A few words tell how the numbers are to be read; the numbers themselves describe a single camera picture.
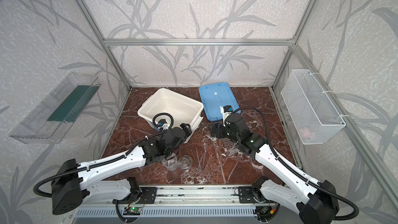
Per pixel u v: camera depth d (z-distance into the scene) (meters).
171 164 0.83
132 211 0.71
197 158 0.85
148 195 0.74
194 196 0.76
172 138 0.57
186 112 1.06
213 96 1.16
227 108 0.67
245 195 0.74
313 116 0.62
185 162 0.79
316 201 0.38
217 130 0.65
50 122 0.63
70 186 0.39
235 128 0.55
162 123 0.70
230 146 0.88
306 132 0.72
